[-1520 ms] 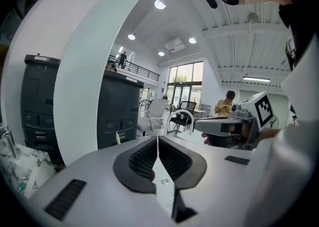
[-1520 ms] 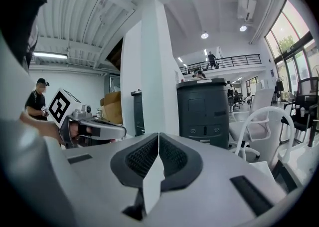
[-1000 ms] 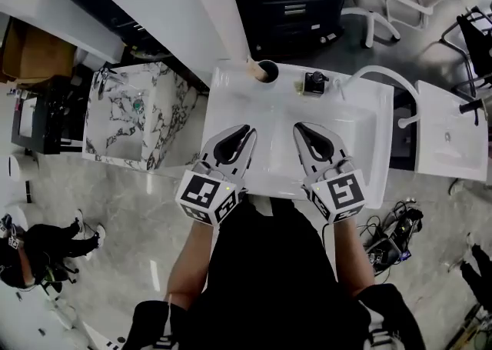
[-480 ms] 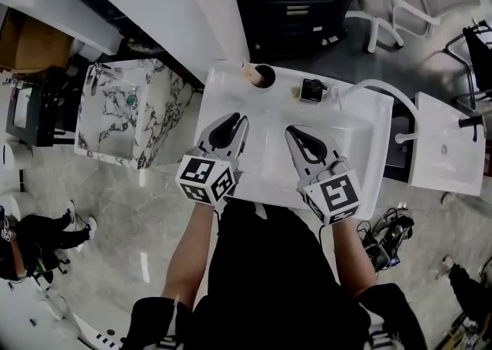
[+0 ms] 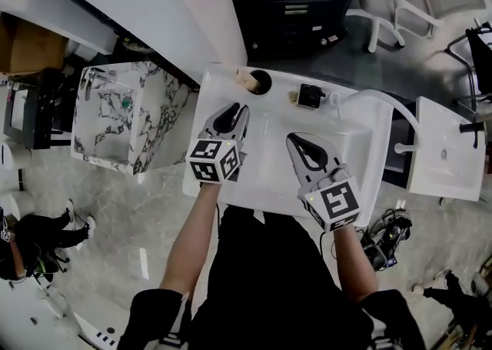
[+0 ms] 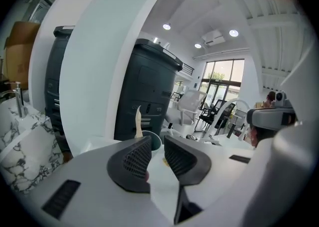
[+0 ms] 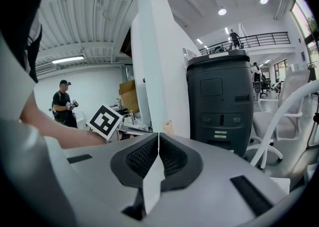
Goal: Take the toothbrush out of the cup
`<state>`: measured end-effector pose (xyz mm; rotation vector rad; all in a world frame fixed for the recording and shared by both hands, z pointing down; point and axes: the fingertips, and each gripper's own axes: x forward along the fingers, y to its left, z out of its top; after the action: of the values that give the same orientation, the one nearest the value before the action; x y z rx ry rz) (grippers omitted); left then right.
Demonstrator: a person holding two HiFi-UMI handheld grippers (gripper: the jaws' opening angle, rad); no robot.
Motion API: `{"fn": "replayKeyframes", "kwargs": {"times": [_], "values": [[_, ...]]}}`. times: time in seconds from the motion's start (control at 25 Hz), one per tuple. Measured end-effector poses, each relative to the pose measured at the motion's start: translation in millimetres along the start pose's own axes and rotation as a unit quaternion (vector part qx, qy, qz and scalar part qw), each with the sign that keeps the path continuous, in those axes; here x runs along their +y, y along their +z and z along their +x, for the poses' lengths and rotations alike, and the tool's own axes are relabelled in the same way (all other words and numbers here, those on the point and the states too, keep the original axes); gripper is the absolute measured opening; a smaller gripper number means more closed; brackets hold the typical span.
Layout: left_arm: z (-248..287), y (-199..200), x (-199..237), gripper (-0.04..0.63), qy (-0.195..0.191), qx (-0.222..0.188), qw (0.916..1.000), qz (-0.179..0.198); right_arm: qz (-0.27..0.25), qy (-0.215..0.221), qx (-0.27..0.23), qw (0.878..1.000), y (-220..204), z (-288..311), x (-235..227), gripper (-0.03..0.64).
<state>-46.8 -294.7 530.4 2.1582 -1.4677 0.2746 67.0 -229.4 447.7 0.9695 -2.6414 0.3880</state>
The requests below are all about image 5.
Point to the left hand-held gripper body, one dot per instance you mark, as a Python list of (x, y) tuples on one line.
[(209, 160)]

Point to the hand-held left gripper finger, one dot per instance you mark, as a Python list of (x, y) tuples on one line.
[(210, 121), (243, 125)]

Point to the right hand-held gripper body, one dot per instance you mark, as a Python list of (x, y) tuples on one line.
[(338, 202)]

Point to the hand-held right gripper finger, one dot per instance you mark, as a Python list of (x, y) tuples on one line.
[(300, 165), (331, 154)]

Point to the black cup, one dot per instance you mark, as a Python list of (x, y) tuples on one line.
[(264, 83)]

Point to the person's right forearm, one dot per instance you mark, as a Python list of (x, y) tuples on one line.
[(353, 264)]

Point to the person's left forearm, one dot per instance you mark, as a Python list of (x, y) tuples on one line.
[(190, 237)]

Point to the white wash basin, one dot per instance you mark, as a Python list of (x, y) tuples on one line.
[(276, 164)]

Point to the small beige soap piece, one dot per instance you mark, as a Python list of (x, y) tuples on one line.
[(293, 97)]

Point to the green drain plug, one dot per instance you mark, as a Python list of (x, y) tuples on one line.
[(127, 102)]

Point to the marble patterned sink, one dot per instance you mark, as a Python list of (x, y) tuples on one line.
[(111, 129)]

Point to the person's black clothing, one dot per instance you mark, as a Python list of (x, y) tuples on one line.
[(269, 283)]

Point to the small white sink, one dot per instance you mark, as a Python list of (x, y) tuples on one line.
[(442, 156)]

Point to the chrome faucet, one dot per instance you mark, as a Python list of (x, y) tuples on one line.
[(99, 76)]

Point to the black cabinet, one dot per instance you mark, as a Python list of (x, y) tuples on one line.
[(292, 2)]

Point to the black slim faucet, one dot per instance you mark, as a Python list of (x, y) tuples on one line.
[(471, 127)]

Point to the black metal stand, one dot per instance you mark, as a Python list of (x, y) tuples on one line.
[(42, 110)]

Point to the white counter slab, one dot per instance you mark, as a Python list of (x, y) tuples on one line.
[(57, 10)]

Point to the white round ceramic fixture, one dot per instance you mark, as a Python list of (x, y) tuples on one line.
[(13, 165)]

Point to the brown cardboard box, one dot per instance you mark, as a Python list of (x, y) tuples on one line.
[(27, 46)]

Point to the white glossy fixture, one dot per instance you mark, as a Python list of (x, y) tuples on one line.
[(46, 321)]

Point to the black metal frame chair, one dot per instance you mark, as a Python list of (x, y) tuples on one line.
[(478, 56)]

